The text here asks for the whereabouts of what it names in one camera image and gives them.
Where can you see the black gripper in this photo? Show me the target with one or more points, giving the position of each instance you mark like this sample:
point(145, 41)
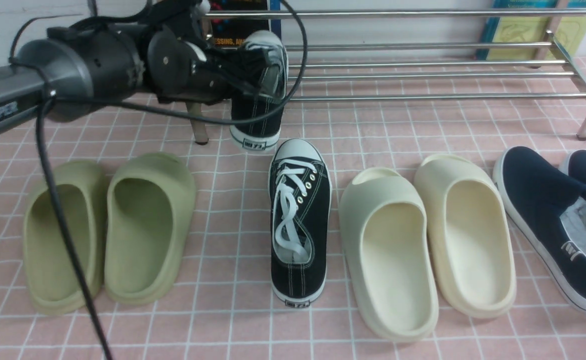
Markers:
point(178, 67)

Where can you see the pink checkered tablecloth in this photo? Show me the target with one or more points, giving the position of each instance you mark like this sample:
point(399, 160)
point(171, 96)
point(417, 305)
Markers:
point(222, 305)

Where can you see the navy left slip-on shoe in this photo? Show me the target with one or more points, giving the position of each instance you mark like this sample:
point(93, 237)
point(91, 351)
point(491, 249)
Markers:
point(549, 208)

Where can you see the cream foam slide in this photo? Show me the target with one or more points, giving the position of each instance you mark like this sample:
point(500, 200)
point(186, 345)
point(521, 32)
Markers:
point(383, 228)
point(468, 236)

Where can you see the teal yellow book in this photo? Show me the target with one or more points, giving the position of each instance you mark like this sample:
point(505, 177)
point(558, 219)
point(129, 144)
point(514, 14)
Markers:
point(570, 33)

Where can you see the green right foam slide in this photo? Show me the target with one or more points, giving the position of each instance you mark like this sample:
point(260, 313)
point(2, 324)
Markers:
point(150, 204)

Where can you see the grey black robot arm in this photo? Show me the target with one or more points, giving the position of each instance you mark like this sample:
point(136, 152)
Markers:
point(103, 60)

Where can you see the green left foam slide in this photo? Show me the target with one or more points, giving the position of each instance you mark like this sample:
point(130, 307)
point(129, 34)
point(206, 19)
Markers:
point(51, 281)

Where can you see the cream right foam slide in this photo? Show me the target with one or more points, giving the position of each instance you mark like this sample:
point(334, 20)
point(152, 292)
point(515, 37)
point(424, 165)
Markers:
point(468, 236)

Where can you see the green foam slide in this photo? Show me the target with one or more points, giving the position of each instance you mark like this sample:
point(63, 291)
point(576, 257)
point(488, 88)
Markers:
point(51, 281)
point(150, 204)

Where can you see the cream left foam slide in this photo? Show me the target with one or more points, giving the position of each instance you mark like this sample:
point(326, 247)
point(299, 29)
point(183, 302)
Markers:
point(383, 228)

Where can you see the black book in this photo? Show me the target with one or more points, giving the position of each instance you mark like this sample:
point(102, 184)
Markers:
point(231, 33)

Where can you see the metal shoe rack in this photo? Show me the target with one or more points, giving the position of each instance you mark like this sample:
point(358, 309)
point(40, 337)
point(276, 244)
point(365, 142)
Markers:
point(551, 59)

